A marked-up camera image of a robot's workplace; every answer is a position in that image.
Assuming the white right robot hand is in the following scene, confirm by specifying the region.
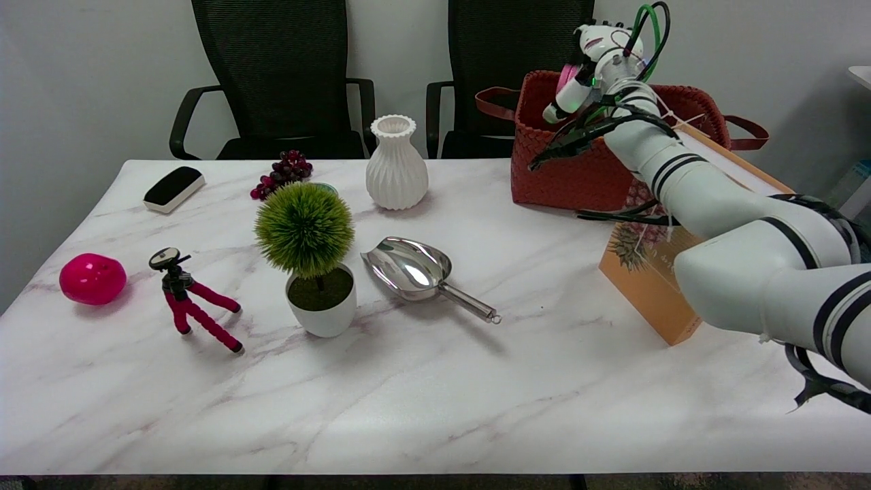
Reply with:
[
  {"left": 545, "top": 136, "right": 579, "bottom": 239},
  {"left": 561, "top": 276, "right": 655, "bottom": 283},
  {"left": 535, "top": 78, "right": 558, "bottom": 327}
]
[{"left": 542, "top": 24, "right": 644, "bottom": 125}]

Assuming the green black cable bundle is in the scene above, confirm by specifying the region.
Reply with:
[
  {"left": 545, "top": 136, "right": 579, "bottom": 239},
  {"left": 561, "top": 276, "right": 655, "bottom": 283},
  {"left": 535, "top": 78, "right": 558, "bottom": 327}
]
[{"left": 529, "top": 1, "right": 681, "bottom": 172}]

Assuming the silver metal scoop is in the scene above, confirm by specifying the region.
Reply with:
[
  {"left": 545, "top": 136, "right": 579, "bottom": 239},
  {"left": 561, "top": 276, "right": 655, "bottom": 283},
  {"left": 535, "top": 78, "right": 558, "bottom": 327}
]
[{"left": 360, "top": 236, "right": 503, "bottom": 325}]

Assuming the red flexible mini tripod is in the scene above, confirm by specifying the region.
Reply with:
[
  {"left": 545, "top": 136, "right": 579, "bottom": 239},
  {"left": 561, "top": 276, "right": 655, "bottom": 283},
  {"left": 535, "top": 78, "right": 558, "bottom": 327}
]
[{"left": 148, "top": 247, "right": 244, "bottom": 355}]

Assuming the purple grape bunch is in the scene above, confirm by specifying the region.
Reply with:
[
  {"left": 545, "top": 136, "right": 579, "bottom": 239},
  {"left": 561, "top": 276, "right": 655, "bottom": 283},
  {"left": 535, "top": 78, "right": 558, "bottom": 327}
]
[{"left": 250, "top": 150, "right": 314, "bottom": 201}]

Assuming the black white board eraser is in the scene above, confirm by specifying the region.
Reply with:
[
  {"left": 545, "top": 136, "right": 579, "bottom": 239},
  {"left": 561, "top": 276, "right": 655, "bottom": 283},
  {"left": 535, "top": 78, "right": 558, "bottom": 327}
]
[{"left": 143, "top": 166, "right": 206, "bottom": 214}]

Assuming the black mesh office chair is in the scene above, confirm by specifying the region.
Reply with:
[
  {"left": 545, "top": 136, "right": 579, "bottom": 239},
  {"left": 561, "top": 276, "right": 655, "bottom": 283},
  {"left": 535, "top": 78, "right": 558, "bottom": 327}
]
[
  {"left": 426, "top": 0, "right": 596, "bottom": 159},
  {"left": 169, "top": 0, "right": 376, "bottom": 161}
]

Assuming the magenta round ball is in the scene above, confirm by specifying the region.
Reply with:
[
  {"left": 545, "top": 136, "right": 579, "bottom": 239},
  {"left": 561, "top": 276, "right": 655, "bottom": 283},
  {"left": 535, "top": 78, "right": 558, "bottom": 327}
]
[{"left": 59, "top": 252, "right": 128, "bottom": 306}]

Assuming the white side desk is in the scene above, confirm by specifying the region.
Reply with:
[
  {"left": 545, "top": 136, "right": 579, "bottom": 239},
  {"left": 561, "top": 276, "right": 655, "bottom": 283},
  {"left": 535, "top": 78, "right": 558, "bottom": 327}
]
[{"left": 836, "top": 66, "right": 871, "bottom": 220}]

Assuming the green ball plant white pot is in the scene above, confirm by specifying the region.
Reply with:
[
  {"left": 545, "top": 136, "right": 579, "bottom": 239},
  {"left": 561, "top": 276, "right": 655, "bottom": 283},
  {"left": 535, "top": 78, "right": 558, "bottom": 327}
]
[{"left": 254, "top": 182, "right": 359, "bottom": 339}]

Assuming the orange pineapple book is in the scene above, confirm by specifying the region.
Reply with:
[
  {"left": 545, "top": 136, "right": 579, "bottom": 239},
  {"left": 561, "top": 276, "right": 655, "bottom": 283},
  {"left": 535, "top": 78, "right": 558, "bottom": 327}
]
[{"left": 599, "top": 126, "right": 795, "bottom": 346}]

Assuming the white ribbed vase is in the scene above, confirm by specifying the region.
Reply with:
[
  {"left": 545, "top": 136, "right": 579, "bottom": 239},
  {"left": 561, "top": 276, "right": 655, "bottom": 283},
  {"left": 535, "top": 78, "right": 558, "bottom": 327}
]
[{"left": 365, "top": 114, "right": 430, "bottom": 211}]

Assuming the pink gum jar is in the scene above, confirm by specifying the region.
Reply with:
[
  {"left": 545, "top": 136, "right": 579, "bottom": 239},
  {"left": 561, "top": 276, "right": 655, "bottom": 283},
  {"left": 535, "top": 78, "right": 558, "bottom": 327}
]
[{"left": 556, "top": 63, "right": 583, "bottom": 97}]

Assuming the red woven basket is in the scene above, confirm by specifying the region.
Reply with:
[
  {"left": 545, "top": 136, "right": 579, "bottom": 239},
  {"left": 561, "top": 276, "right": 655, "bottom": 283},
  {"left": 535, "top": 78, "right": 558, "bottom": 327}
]
[{"left": 475, "top": 70, "right": 770, "bottom": 212}]

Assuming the black loop cable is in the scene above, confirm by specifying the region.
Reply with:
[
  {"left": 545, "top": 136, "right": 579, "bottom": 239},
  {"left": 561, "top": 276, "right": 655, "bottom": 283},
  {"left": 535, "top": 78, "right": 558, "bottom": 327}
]
[{"left": 577, "top": 194, "right": 871, "bottom": 414}]

